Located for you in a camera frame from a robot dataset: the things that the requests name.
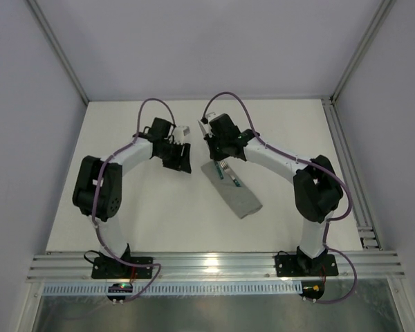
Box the slotted grey cable duct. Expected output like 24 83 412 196
41 280 302 297

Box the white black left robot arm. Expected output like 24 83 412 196
72 118 192 266

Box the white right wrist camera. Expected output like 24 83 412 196
206 112 218 122

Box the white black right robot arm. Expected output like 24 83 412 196
199 113 343 274

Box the green handled knife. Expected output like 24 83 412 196
198 120 224 180

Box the aluminium left corner post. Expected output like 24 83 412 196
24 0 90 106

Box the grey cloth napkin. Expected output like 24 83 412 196
201 161 263 219

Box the aluminium right corner post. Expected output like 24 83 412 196
330 0 396 104

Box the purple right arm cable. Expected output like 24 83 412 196
200 91 358 306

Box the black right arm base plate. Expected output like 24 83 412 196
274 251 339 277

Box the aluminium rail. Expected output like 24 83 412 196
26 250 405 282
322 98 382 250

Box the green handled fork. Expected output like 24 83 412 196
219 160 241 187

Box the right black connector board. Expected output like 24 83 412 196
300 280 325 301

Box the aluminium front rail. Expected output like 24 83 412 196
26 250 405 282

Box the aluminium corner post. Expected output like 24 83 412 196
330 0 396 104
24 0 90 106

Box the aluminium right side rail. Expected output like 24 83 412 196
322 98 382 250

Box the left controller board with led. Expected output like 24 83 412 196
106 282 133 302

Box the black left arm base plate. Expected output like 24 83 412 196
84 250 154 279

